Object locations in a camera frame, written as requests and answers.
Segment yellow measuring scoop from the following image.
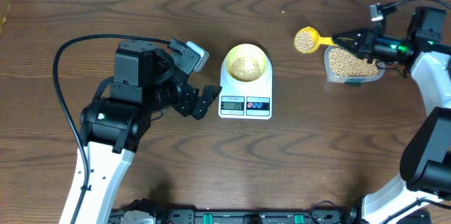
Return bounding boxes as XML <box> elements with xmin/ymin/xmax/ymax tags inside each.
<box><xmin>298</xmin><ymin>27</ymin><xmax>335</xmax><ymax>54</ymax></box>

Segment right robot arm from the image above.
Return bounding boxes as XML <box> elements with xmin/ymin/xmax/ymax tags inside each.
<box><xmin>332</xmin><ymin>3</ymin><xmax>450</xmax><ymax>223</ymax></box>

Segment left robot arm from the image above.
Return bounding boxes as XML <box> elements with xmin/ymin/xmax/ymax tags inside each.
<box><xmin>60</xmin><ymin>36</ymin><xmax>221</xmax><ymax>223</ymax></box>

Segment white digital kitchen scale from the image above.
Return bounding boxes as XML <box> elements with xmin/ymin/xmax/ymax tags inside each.
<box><xmin>218</xmin><ymin>57</ymin><xmax>273</xmax><ymax>120</ymax></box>

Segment soybeans in bowl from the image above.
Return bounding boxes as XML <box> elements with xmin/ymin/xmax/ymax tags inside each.
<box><xmin>230</xmin><ymin>57</ymin><xmax>261</xmax><ymax>82</ymax></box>

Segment pale yellow bowl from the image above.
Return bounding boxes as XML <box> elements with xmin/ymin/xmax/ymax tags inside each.
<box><xmin>225</xmin><ymin>44</ymin><xmax>268</xmax><ymax>79</ymax></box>

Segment soybeans in scoop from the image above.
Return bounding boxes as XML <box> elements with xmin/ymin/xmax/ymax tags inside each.
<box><xmin>294</xmin><ymin>31</ymin><xmax>316</xmax><ymax>54</ymax></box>

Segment soybeans in container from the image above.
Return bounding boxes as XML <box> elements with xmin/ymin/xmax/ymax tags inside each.
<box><xmin>328</xmin><ymin>48</ymin><xmax>379</xmax><ymax>77</ymax></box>

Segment clear plastic container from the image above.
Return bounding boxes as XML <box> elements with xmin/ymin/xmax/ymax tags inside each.
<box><xmin>324</xmin><ymin>46</ymin><xmax>385</xmax><ymax>83</ymax></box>

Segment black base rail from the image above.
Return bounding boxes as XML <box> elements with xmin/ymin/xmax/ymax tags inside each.
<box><xmin>107</xmin><ymin>199</ymin><xmax>431</xmax><ymax>224</ymax></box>

